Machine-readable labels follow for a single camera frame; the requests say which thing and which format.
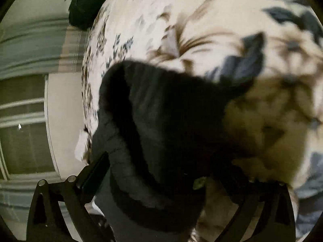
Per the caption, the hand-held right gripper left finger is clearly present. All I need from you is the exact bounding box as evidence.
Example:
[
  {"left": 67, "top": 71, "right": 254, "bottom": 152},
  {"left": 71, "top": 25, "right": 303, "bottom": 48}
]
[{"left": 26, "top": 151, "right": 111, "bottom": 242}]

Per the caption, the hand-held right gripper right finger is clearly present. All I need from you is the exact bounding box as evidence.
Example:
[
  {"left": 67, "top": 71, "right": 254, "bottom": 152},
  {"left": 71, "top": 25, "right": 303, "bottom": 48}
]
[{"left": 214, "top": 176, "right": 297, "bottom": 242}]

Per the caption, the black sweater with white bands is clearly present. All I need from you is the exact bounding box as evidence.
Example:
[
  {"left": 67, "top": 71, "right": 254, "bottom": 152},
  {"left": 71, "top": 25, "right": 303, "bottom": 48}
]
[{"left": 91, "top": 31, "right": 265, "bottom": 242}]

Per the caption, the white folded garment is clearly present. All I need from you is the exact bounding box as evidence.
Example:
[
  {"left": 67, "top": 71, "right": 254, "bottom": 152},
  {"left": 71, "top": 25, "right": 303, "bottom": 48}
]
[{"left": 74, "top": 128, "right": 89, "bottom": 160}]

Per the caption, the window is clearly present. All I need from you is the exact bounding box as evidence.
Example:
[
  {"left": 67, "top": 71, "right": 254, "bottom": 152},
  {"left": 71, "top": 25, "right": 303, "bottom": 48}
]
[{"left": 0, "top": 75, "right": 61, "bottom": 180}]

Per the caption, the grey-green curtain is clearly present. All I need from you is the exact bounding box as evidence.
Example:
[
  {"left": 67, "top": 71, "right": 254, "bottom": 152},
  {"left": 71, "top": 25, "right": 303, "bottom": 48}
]
[
  {"left": 0, "top": 18, "right": 89, "bottom": 81},
  {"left": 0, "top": 181, "right": 65, "bottom": 223}
]

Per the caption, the dark green duvet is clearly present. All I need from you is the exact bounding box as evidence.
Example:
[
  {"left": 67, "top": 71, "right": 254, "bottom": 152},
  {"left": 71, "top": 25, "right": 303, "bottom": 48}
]
[{"left": 64, "top": 0, "right": 122, "bottom": 29}]

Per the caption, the floral blanket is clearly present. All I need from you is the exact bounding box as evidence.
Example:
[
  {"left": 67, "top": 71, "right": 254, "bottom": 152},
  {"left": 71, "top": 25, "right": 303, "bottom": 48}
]
[{"left": 76, "top": 0, "right": 323, "bottom": 242}]

